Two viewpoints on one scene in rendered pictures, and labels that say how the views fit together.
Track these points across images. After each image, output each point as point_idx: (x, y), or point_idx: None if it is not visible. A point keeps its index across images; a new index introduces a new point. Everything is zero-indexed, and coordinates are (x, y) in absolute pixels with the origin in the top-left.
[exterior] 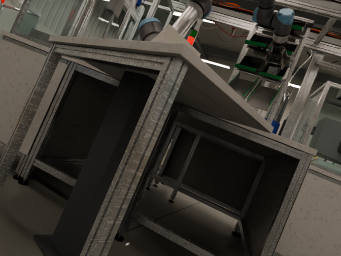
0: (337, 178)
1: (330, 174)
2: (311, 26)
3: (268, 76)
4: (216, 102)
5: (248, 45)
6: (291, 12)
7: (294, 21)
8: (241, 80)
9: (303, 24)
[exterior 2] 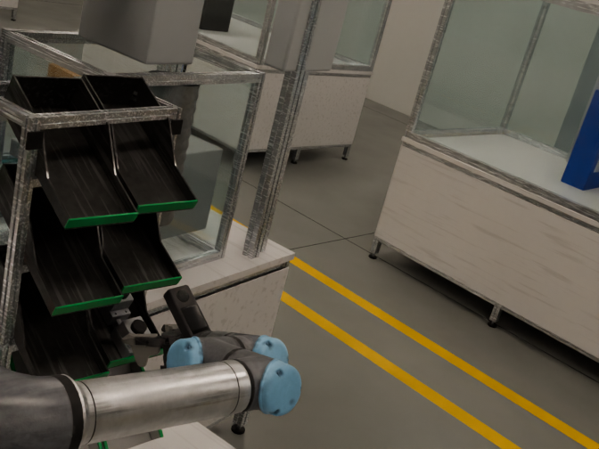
0: (163, 302)
1: (153, 304)
2: (177, 129)
3: (133, 361)
4: None
5: (27, 267)
6: (286, 360)
7: (103, 76)
8: (14, 354)
9: (128, 81)
